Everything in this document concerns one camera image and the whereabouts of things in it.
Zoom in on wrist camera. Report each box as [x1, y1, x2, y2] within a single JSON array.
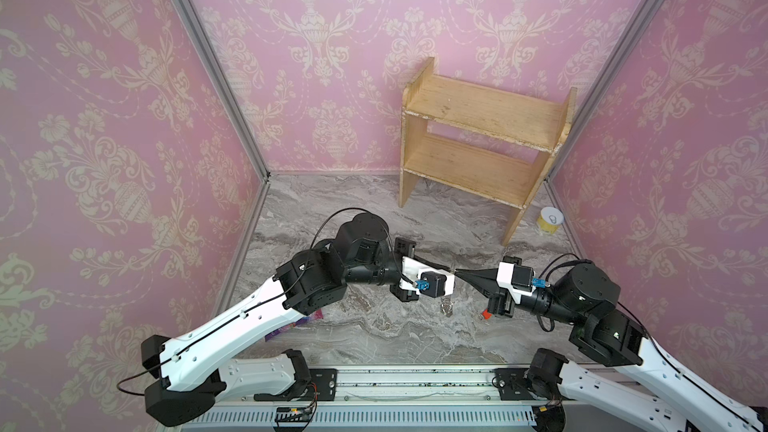
[[496, 262, 548, 305], [405, 258, 456, 298]]

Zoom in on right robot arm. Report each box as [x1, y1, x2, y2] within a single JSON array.
[[456, 259, 767, 431]]

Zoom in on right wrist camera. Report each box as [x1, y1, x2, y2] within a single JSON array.
[[496, 262, 548, 305]]

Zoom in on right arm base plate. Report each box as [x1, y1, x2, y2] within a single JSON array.
[[492, 367, 538, 402]]

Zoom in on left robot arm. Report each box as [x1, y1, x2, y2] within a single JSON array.
[[139, 209, 455, 427]]

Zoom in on pink snack packet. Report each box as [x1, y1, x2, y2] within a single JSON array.
[[264, 309, 324, 342]]

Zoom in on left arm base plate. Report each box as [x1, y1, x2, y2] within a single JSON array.
[[253, 368, 338, 402]]

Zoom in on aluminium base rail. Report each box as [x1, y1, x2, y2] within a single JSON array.
[[157, 363, 685, 432]]

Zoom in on wooden two-tier shelf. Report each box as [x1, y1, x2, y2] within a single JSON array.
[[398, 56, 578, 247]]

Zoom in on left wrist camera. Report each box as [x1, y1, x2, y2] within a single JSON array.
[[405, 258, 456, 298]]

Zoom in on metal key ring plate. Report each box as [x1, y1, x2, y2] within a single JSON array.
[[437, 277, 454, 317]]

